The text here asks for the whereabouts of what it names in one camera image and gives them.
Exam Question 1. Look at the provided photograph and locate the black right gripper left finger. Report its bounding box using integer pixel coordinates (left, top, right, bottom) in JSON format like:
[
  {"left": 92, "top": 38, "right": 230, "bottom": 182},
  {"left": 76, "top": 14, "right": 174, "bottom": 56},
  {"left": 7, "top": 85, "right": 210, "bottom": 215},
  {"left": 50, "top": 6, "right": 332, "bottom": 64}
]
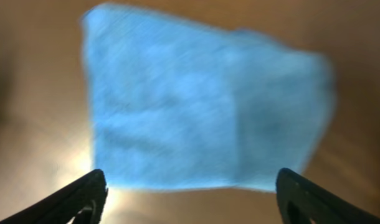
[{"left": 0, "top": 169, "right": 108, "bottom": 224}]

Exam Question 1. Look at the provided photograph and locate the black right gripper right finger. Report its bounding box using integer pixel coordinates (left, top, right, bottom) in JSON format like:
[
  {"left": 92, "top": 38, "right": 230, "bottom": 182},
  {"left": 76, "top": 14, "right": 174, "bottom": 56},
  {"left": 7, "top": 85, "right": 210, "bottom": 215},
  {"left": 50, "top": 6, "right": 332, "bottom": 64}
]
[{"left": 276, "top": 168, "right": 380, "bottom": 224}]

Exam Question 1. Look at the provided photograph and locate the blue microfiber cloth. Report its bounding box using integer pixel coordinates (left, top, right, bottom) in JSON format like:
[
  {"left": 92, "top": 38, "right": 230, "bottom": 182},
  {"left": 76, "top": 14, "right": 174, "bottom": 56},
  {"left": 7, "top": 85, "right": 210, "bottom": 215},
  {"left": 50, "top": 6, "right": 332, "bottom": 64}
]
[{"left": 82, "top": 4, "right": 335, "bottom": 191}]

